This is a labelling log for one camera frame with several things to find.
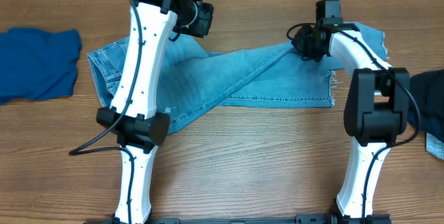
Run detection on light blue denim jeans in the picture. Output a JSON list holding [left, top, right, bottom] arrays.
[[86, 21, 389, 135]]

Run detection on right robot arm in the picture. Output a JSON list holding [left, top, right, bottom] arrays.
[[291, 0, 412, 223]]

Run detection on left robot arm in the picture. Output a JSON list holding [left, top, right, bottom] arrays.
[[96, 0, 214, 223]]

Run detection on dark navy garment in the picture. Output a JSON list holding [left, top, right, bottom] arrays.
[[410, 69, 443, 143]]

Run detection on dark blue t-shirt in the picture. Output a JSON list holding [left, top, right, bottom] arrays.
[[1, 28, 83, 105]]

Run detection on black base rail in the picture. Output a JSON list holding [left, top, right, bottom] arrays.
[[83, 213, 393, 224]]

